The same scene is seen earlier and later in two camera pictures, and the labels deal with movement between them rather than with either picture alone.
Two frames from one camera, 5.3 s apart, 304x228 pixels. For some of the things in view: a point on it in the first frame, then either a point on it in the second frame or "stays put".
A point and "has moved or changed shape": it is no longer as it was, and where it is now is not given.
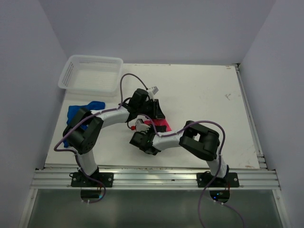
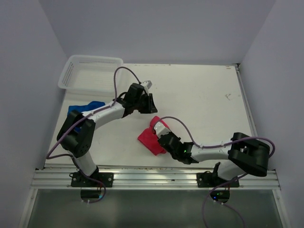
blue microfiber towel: x=93 y=106 stays put
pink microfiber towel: x=159 y=122 has moved or changed shape
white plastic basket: x=92 y=75 stays put
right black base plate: x=204 y=179 stays put
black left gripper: x=156 y=112 → x=150 y=108
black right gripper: x=146 y=133 → x=171 y=134
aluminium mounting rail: x=250 y=177 stays put
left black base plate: x=79 y=179 stays put
